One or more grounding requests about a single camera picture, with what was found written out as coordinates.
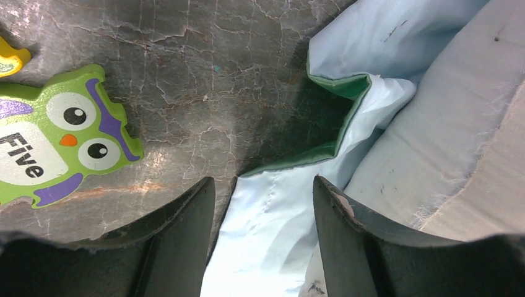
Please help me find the light blue pillowcase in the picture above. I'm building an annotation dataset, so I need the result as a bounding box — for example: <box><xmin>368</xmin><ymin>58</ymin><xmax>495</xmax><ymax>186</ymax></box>
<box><xmin>201</xmin><ymin>1</ymin><xmax>485</xmax><ymax>296</ymax></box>

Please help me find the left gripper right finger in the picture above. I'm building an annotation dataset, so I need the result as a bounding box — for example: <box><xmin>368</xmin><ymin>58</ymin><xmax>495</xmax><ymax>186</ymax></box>
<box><xmin>313</xmin><ymin>176</ymin><xmax>524</xmax><ymax>296</ymax></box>

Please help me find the white pillow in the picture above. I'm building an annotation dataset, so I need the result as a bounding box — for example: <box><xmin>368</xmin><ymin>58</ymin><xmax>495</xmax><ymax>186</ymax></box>
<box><xmin>299</xmin><ymin>0</ymin><xmax>525</xmax><ymax>297</ymax></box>

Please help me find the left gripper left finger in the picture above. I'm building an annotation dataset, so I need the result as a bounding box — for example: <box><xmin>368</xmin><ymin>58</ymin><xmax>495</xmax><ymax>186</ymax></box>
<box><xmin>1</xmin><ymin>177</ymin><xmax>215</xmax><ymax>296</ymax></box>

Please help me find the green toy block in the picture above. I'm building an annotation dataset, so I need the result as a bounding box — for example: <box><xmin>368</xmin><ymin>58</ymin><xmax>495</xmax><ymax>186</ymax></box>
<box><xmin>1</xmin><ymin>64</ymin><xmax>144</xmax><ymax>209</ymax></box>

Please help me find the yellow toy block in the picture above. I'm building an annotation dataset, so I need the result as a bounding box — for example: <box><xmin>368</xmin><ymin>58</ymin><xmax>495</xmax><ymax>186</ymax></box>
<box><xmin>1</xmin><ymin>37</ymin><xmax>32</xmax><ymax>77</ymax></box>

